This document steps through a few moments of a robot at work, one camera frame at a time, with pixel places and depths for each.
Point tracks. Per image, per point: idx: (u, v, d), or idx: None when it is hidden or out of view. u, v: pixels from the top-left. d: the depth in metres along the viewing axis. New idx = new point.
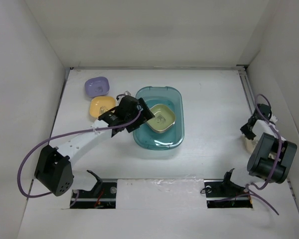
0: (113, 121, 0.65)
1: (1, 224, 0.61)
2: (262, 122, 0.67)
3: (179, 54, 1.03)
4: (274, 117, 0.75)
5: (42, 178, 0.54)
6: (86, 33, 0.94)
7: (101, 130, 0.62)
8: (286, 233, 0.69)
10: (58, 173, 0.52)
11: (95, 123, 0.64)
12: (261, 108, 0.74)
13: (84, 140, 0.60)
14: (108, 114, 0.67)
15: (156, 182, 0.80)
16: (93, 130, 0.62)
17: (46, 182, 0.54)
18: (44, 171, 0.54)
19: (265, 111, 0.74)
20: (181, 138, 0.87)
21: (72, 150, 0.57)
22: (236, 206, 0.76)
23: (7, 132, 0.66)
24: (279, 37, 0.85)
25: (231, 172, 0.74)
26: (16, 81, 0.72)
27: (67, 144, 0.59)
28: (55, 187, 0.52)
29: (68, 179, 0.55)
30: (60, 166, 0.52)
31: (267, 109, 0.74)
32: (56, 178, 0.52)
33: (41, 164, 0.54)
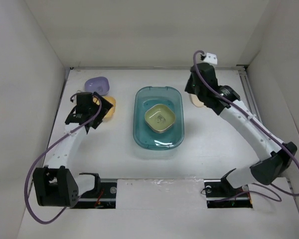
0: (80, 119, 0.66)
1: (1, 224, 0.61)
2: (241, 117, 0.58)
3: (179, 54, 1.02)
4: (213, 62, 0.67)
5: (49, 201, 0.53)
6: (86, 33, 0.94)
7: (75, 130, 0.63)
8: (286, 233, 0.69)
10: (63, 186, 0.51)
11: (67, 129, 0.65)
12: (206, 75, 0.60)
13: (67, 147, 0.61)
14: (73, 115, 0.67)
15: (156, 182, 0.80)
16: (69, 134, 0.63)
17: (55, 202, 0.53)
18: (46, 194, 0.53)
19: (211, 78, 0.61)
20: (181, 138, 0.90)
21: (62, 160, 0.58)
22: (236, 206, 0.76)
23: (8, 133, 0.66)
24: (279, 37, 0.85)
25: (227, 179, 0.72)
26: (16, 82, 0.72)
27: (53, 157, 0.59)
28: (68, 200, 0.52)
29: (74, 186, 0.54)
30: (62, 181, 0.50)
31: (211, 73, 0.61)
32: (64, 190, 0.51)
33: (40, 190, 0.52)
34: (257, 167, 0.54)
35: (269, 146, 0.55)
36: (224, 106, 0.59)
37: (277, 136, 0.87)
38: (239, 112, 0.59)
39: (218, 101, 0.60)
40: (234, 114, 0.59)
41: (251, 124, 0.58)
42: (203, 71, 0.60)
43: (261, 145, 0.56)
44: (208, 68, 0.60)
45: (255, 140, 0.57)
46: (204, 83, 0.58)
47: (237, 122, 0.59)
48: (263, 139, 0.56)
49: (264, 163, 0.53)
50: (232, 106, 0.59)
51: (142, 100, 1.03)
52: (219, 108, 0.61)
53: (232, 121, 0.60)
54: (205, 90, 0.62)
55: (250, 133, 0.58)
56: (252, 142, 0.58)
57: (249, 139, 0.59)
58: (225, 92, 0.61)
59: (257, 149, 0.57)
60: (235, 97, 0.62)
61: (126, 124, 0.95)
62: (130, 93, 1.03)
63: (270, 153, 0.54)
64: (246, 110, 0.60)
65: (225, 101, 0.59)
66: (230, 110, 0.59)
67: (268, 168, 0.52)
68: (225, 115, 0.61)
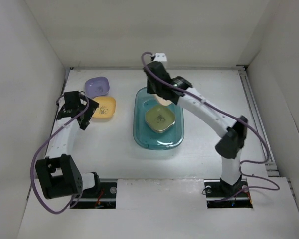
0: (72, 113, 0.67)
1: (1, 224, 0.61)
2: (196, 102, 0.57)
3: (179, 54, 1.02)
4: (162, 58, 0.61)
5: (56, 191, 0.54)
6: (86, 33, 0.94)
7: (69, 122, 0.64)
8: (286, 233, 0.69)
10: (67, 171, 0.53)
11: (59, 124, 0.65)
12: (157, 72, 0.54)
13: (63, 138, 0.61)
14: (63, 112, 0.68)
15: (156, 182, 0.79)
16: (64, 127, 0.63)
17: (61, 191, 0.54)
18: (52, 184, 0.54)
19: (163, 73, 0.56)
20: (181, 138, 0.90)
21: (62, 149, 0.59)
22: (236, 206, 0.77)
23: (8, 132, 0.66)
24: (279, 37, 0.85)
25: (222, 179, 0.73)
26: (16, 82, 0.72)
27: (52, 149, 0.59)
28: (74, 186, 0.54)
29: (77, 174, 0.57)
30: (66, 165, 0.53)
31: (161, 68, 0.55)
32: (69, 176, 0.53)
33: (45, 180, 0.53)
34: (218, 143, 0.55)
35: (224, 123, 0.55)
36: (178, 95, 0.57)
37: (277, 135, 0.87)
38: (193, 97, 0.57)
39: (173, 92, 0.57)
40: (189, 101, 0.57)
41: (206, 107, 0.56)
42: (153, 68, 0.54)
43: (218, 124, 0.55)
44: (157, 64, 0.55)
45: (213, 121, 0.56)
46: (158, 80, 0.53)
47: (193, 107, 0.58)
48: (218, 118, 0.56)
49: (223, 138, 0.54)
50: (186, 93, 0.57)
51: (142, 100, 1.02)
52: (175, 98, 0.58)
53: (189, 107, 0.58)
54: (160, 87, 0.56)
55: (207, 115, 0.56)
56: (211, 123, 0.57)
57: (208, 121, 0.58)
58: (179, 82, 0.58)
59: (216, 128, 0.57)
60: (188, 85, 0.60)
61: (126, 124, 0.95)
62: (130, 93, 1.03)
63: (226, 129, 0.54)
64: (199, 94, 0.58)
65: (179, 90, 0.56)
66: (185, 98, 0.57)
67: (227, 142, 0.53)
68: (182, 103, 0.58)
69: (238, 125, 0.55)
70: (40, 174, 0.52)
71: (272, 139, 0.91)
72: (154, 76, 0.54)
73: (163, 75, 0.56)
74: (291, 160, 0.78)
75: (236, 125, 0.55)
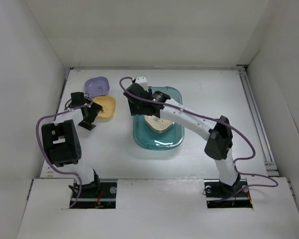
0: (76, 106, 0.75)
1: (1, 224, 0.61)
2: (175, 111, 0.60)
3: (179, 54, 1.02)
4: (140, 77, 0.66)
5: (56, 152, 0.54)
6: (86, 33, 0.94)
7: (75, 108, 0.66)
8: (286, 233, 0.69)
10: (69, 132, 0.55)
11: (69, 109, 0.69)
12: (134, 92, 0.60)
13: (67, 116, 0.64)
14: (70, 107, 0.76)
15: (156, 182, 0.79)
16: (69, 110, 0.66)
17: (60, 154, 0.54)
18: (53, 146, 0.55)
19: (140, 91, 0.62)
20: (181, 138, 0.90)
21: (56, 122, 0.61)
22: (236, 206, 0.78)
23: (8, 132, 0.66)
24: (279, 37, 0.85)
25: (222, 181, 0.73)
26: (16, 82, 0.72)
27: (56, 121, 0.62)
28: (74, 149, 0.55)
29: (78, 142, 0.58)
30: (68, 125, 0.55)
31: (138, 88, 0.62)
32: (70, 136, 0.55)
33: (48, 141, 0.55)
34: (206, 147, 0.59)
35: (206, 127, 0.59)
36: (158, 108, 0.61)
37: (277, 135, 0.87)
38: (172, 108, 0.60)
39: (153, 106, 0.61)
40: (168, 112, 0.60)
41: (186, 115, 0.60)
42: (130, 90, 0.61)
43: (202, 129, 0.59)
44: (133, 85, 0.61)
45: (195, 128, 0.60)
46: (137, 98, 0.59)
47: (174, 117, 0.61)
48: (200, 123, 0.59)
49: (207, 143, 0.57)
50: (165, 105, 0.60)
51: None
52: (157, 112, 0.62)
53: (171, 118, 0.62)
54: (141, 104, 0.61)
55: (188, 123, 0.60)
56: (194, 130, 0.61)
57: (191, 128, 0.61)
58: (157, 96, 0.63)
59: (201, 133, 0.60)
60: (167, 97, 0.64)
61: (126, 124, 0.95)
62: None
63: (209, 131, 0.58)
64: (178, 104, 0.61)
65: (158, 104, 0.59)
66: (165, 110, 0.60)
67: (212, 146, 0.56)
68: (166, 116, 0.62)
69: (221, 126, 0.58)
70: (45, 134, 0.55)
71: (272, 139, 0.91)
72: (132, 96, 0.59)
73: (141, 94, 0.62)
74: (291, 160, 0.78)
75: (218, 126, 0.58)
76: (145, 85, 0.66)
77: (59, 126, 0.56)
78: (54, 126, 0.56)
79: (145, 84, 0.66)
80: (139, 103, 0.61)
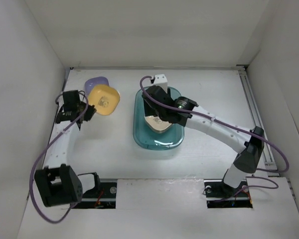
0: (71, 115, 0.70)
1: (1, 224, 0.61)
2: (206, 121, 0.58)
3: (179, 53, 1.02)
4: (160, 76, 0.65)
5: (56, 199, 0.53)
6: (86, 33, 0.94)
7: (68, 128, 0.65)
8: (286, 233, 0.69)
10: (66, 181, 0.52)
11: (60, 127, 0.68)
12: (157, 96, 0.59)
13: (63, 143, 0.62)
14: (62, 114, 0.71)
15: (156, 182, 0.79)
16: (63, 132, 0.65)
17: (61, 200, 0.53)
18: (51, 193, 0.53)
19: (163, 95, 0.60)
20: (181, 138, 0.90)
21: (61, 158, 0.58)
22: (236, 206, 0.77)
23: (8, 132, 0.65)
24: (279, 37, 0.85)
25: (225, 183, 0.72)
26: (16, 82, 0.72)
27: (53, 156, 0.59)
28: (74, 195, 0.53)
29: (78, 182, 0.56)
30: (63, 173, 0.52)
31: (161, 92, 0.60)
32: (68, 186, 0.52)
33: (44, 190, 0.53)
34: (239, 160, 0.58)
35: (240, 139, 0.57)
36: (186, 117, 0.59)
37: (277, 135, 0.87)
38: (202, 117, 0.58)
39: (179, 115, 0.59)
40: (198, 122, 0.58)
41: (218, 125, 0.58)
42: (154, 94, 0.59)
43: (234, 141, 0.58)
44: (156, 90, 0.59)
45: (227, 138, 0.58)
46: (161, 104, 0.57)
47: (204, 127, 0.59)
48: (232, 134, 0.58)
49: (243, 155, 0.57)
50: (193, 114, 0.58)
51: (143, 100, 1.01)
52: (183, 120, 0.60)
53: (199, 127, 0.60)
54: (165, 111, 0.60)
55: (220, 133, 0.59)
56: (224, 140, 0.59)
57: (222, 138, 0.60)
58: (183, 103, 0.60)
59: (232, 145, 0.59)
60: (193, 105, 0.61)
61: (126, 124, 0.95)
62: (130, 93, 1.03)
63: (243, 143, 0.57)
64: (207, 113, 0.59)
65: (185, 111, 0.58)
66: (194, 119, 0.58)
67: (248, 158, 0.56)
68: (192, 125, 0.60)
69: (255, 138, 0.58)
70: (42, 184, 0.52)
71: (272, 140, 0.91)
72: (156, 102, 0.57)
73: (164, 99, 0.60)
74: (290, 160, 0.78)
75: (252, 138, 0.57)
76: (165, 84, 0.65)
77: (55, 170, 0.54)
78: (49, 169, 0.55)
79: (165, 83, 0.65)
80: (163, 110, 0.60)
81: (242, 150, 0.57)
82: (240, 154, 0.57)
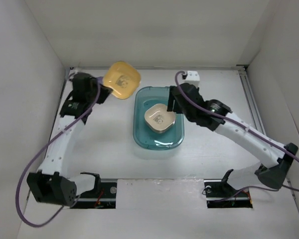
0: (76, 111, 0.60)
1: (1, 225, 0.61)
2: (238, 130, 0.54)
3: (179, 53, 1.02)
4: (193, 74, 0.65)
5: (48, 200, 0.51)
6: (86, 33, 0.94)
7: (70, 127, 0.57)
8: (286, 233, 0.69)
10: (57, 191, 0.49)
11: (62, 123, 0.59)
12: (190, 96, 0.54)
13: (61, 146, 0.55)
14: (68, 105, 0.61)
15: (156, 182, 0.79)
16: (63, 131, 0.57)
17: (53, 201, 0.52)
18: (43, 194, 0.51)
19: (196, 96, 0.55)
20: (181, 138, 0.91)
21: (56, 164, 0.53)
22: (236, 206, 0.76)
23: (7, 132, 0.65)
24: (279, 37, 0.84)
25: (228, 183, 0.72)
26: (16, 82, 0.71)
27: (48, 159, 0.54)
28: (65, 201, 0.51)
29: (71, 186, 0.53)
30: (54, 184, 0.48)
31: (194, 91, 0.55)
32: (59, 195, 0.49)
33: (36, 191, 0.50)
34: (265, 175, 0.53)
35: (273, 154, 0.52)
36: (218, 122, 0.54)
37: (277, 135, 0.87)
38: (235, 125, 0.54)
39: (211, 118, 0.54)
40: (230, 129, 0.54)
41: (250, 136, 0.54)
42: (187, 93, 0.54)
43: (266, 156, 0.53)
44: (190, 88, 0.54)
45: (258, 152, 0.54)
46: (193, 105, 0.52)
47: (235, 136, 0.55)
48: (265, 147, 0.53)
49: (272, 171, 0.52)
50: (227, 120, 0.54)
51: (143, 100, 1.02)
52: (213, 125, 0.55)
53: (229, 135, 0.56)
54: (195, 111, 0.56)
55: (251, 145, 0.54)
56: (255, 152, 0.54)
57: (252, 150, 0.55)
58: (215, 106, 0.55)
59: (261, 159, 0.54)
60: (226, 110, 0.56)
61: (126, 124, 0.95)
62: None
63: (276, 160, 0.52)
64: (240, 121, 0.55)
65: (218, 117, 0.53)
66: (226, 125, 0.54)
67: (278, 175, 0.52)
68: (223, 131, 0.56)
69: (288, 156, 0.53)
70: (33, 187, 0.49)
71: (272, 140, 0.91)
72: (189, 101, 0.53)
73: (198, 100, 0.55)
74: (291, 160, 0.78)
75: (285, 156, 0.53)
76: (197, 82, 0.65)
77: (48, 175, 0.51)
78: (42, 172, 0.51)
79: (197, 81, 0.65)
80: (194, 110, 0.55)
81: (273, 166, 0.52)
82: (269, 170, 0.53)
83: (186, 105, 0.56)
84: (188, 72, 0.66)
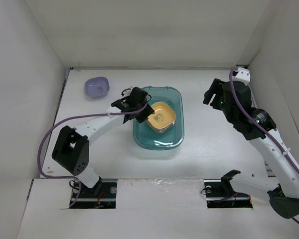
0: (125, 107, 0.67)
1: (1, 225, 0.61)
2: (275, 150, 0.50)
3: (179, 53, 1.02)
4: (244, 71, 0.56)
5: (62, 157, 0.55)
6: (86, 33, 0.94)
7: (114, 115, 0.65)
8: (285, 232, 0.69)
10: (76, 151, 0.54)
11: (109, 108, 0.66)
12: (240, 97, 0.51)
13: (99, 123, 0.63)
14: (120, 101, 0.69)
15: (156, 182, 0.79)
16: (107, 115, 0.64)
17: (63, 162, 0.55)
18: (62, 150, 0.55)
19: (245, 100, 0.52)
20: (181, 138, 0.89)
21: (88, 132, 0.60)
22: (236, 206, 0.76)
23: (7, 132, 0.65)
24: (279, 37, 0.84)
25: (230, 183, 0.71)
26: (16, 82, 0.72)
27: (85, 125, 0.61)
28: (73, 168, 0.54)
29: (84, 160, 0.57)
30: (80, 145, 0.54)
31: (246, 94, 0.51)
32: (74, 156, 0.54)
33: (60, 144, 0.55)
34: (281, 201, 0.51)
35: None
36: (258, 135, 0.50)
37: None
38: (274, 144, 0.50)
39: (252, 127, 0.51)
40: (267, 146, 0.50)
41: (286, 162, 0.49)
42: (238, 92, 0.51)
43: (292, 185, 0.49)
44: (243, 89, 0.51)
45: (285, 179, 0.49)
46: (239, 106, 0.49)
47: (268, 154, 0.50)
48: (295, 178, 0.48)
49: (288, 200, 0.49)
50: (269, 137, 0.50)
51: None
52: (252, 133, 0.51)
53: (262, 151, 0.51)
54: (237, 113, 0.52)
55: (280, 169, 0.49)
56: (280, 178, 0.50)
57: (277, 174, 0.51)
58: (260, 117, 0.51)
59: (285, 186, 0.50)
60: (271, 126, 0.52)
61: (126, 124, 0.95)
62: None
63: None
64: (281, 142, 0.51)
65: (260, 129, 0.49)
66: (265, 141, 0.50)
67: (295, 207, 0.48)
68: (257, 146, 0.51)
69: None
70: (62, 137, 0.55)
71: None
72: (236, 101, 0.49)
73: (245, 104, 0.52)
74: None
75: None
76: (246, 83, 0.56)
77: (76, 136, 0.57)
78: (74, 131, 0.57)
79: (246, 82, 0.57)
80: (237, 112, 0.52)
81: (294, 198, 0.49)
82: (286, 198, 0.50)
83: (232, 105, 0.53)
84: (240, 67, 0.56)
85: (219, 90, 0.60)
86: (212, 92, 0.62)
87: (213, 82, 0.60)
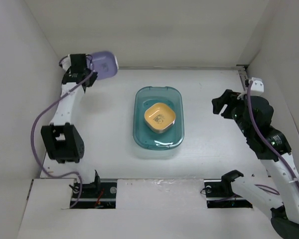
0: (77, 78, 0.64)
1: (1, 224, 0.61)
2: (286, 175, 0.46)
3: (179, 53, 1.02)
4: (258, 83, 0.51)
5: (60, 153, 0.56)
6: (86, 33, 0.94)
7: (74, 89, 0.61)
8: None
10: (70, 139, 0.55)
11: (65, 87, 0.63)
12: (262, 117, 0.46)
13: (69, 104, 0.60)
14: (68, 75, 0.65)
15: (156, 182, 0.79)
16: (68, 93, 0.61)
17: (65, 155, 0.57)
18: (56, 147, 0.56)
19: (265, 120, 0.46)
20: (181, 138, 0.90)
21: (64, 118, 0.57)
22: (236, 206, 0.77)
23: (7, 132, 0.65)
24: (279, 37, 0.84)
25: (232, 184, 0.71)
26: (16, 83, 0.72)
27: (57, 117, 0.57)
28: (76, 151, 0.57)
29: (80, 142, 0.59)
30: (70, 132, 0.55)
31: (268, 115, 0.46)
32: (72, 145, 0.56)
33: (48, 141, 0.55)
34: (284, 225, 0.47)
35: None
36: (270, 157, 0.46)
37: None
38: (286, 168, 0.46)
39: (265, 148, 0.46)
40: (278, 169, 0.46)
41: (295, 187, 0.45)
42: (260, 111, 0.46)
43: (297, 211, 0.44)
44: (266, 109, 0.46)
45: (290, 202, 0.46)
46: (255, 128, 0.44)
47: (278, 178, 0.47)
48: None
49: (290, 224, 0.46)
50: (281, 160, 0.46)
51: (142, 100, 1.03)
52: (264, 154, 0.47)
53: (273, 173, 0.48)
54: (253, 132, 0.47)
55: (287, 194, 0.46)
56: (287, 201, 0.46)
57: (284, 196, 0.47)
58: (276, 139, 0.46)
59: (290, 210, 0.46)
60: (286, 150, 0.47)
61: (126, 124, 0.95)
62: (130, 93, 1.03)
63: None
64: (293, 167, 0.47)
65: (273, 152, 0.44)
66: (277, 165, 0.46)
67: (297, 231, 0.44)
68: (268, 167, 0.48)
69: None
70: (45, 137, 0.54)
71: None
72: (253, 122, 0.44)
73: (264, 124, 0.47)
74: None
75: None
76: (259, 93, 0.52)
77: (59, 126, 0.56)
78: (54, 125, 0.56)
79: (258, 93, 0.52)
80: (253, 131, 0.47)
81: (297, 224, 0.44)
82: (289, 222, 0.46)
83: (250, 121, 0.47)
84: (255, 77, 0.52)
85: (231, 102, 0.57)
86: (223, 103, 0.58)
87: (224, 92, 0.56)
